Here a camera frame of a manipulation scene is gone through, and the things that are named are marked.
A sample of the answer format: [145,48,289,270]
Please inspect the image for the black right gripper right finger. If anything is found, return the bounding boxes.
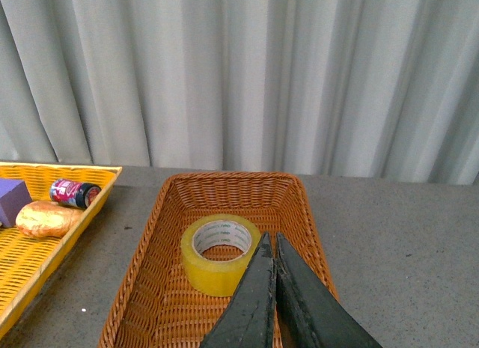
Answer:
[276,233,380,347]

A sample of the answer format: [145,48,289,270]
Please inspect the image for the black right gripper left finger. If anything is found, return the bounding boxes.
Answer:
[200,233,276,348]

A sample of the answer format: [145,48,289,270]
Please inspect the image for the yellow packing tape roll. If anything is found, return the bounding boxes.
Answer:
[180,213,261,297]

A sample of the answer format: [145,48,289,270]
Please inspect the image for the brown wicker basket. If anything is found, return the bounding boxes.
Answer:
[99,172,335,347]

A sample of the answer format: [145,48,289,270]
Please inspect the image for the yellow woven basket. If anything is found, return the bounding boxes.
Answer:
[1,162,122,335]

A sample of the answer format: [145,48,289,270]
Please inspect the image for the pink labelled small bottle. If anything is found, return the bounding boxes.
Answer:
[49,179,101,210]

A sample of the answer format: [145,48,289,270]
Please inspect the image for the toy bread loaf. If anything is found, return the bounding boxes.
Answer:
[16,201,83,238]

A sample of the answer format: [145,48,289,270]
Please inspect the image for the white pleated curtain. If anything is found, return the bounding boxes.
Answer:
[1,0,478,184]

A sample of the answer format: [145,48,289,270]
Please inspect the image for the purple cube block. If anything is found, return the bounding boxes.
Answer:
[1,178,32,228]

